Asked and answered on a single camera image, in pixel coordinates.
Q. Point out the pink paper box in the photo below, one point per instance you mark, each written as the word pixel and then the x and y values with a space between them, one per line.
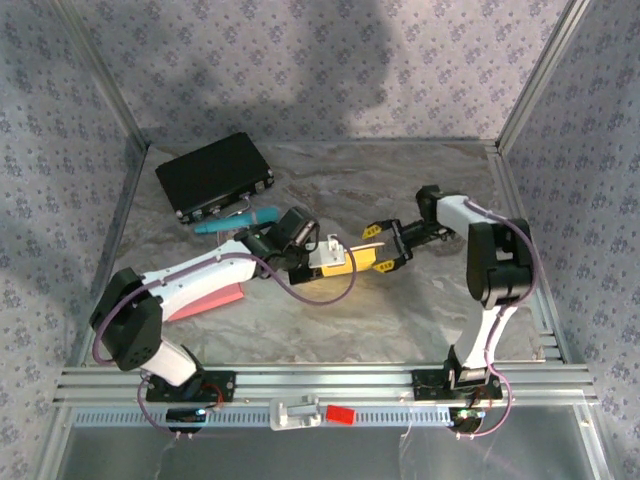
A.
pixel 215 302

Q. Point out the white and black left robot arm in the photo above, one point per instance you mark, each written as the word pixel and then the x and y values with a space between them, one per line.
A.
pixel 200 280

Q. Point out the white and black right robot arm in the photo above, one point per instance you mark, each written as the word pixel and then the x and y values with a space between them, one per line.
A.
pixel 455 215

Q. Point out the teal plastic marker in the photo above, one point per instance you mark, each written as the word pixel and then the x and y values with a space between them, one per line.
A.
pixel 225 226

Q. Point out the black hard case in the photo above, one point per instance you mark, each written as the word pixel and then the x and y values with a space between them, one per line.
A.
pixel 210 170

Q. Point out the red plastic block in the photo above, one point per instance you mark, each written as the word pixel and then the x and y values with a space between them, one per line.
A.
pixel 340 415

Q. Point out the small black module with light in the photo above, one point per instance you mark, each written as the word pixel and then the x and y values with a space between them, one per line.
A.
pixel 467 422
pixel 182 415

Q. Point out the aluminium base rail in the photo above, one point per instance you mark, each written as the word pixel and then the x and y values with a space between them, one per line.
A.
pixel 325 382

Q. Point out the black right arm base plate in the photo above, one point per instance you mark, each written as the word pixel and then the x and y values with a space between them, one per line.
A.
pixel 425 385

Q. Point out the white plastic bracket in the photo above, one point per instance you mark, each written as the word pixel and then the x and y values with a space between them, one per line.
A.
pixel 292 412

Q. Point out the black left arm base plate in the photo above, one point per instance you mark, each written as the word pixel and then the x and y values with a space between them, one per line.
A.
pixel 220 387

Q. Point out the aluminium left side rail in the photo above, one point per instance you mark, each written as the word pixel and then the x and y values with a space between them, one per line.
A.
pixel 118 225

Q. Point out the aluminium right frame post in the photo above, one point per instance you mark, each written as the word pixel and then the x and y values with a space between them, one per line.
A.
pixel 541 75

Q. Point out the aluminium frame post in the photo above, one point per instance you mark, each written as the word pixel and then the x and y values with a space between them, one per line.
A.
pixel 541 75
pixel 106 75

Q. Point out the aluminium left frame post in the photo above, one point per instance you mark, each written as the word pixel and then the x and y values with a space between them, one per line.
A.
pixel 106 75

